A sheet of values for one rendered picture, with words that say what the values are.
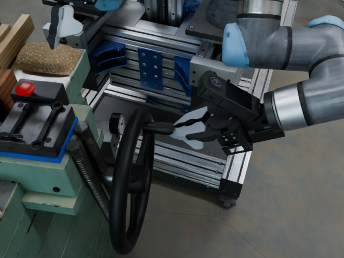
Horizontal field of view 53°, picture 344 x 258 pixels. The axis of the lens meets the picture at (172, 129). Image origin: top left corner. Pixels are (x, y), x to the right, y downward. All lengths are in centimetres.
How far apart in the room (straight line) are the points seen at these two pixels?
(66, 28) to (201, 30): 47
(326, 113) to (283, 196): 113
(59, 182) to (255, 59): 39
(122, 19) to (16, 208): 81
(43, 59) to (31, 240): 38
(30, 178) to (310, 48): 51
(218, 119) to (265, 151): 120
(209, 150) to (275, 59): 93
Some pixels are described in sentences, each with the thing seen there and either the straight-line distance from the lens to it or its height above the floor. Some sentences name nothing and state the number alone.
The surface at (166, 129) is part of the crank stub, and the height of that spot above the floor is 92.
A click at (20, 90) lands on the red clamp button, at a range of 60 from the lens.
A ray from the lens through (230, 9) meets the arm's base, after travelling 104.
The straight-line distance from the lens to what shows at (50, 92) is 60.
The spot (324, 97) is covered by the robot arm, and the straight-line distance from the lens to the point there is 57.
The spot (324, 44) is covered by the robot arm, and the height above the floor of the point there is 106.
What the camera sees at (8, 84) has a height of 96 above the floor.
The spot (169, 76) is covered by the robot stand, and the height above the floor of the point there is 58.
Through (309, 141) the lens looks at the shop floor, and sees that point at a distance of 191.
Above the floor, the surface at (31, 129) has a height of 100.
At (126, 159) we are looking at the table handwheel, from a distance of 56.
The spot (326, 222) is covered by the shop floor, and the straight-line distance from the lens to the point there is 168.
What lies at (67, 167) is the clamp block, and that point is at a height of 95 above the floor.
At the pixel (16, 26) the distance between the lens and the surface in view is 92.
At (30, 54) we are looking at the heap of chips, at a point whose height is 93.
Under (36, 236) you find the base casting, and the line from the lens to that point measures 75.
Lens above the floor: 141
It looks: 50 degrees down
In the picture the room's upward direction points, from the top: straight up
